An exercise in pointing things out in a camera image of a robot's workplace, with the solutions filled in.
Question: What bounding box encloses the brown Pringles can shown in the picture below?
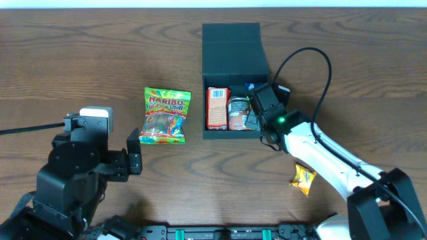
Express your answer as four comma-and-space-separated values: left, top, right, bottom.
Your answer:
228, 97, 250, 131

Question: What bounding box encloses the blue cookie packet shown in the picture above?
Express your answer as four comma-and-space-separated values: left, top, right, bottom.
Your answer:
245, 83, 263, 91

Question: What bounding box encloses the Haribo gummy worms bag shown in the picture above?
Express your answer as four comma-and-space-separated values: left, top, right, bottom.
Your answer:
139, 87, 191, 144

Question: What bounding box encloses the yellow snack packet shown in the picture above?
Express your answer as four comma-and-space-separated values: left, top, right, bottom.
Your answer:
289, 164, 317, 197

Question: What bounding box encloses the black gift box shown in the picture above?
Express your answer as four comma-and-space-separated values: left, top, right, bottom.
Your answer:
201, 22, 274, 140

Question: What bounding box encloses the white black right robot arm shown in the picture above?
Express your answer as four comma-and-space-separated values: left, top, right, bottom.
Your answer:
244, 110, 426, 239

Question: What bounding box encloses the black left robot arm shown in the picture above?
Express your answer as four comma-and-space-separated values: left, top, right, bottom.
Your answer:
1, 129, 143, 239

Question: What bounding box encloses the orange snack carton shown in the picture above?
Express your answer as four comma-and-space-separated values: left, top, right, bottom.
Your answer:
206, 87, 230, 131

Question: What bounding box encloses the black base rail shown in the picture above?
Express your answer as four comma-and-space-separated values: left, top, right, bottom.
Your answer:
96, 223, 392, 240

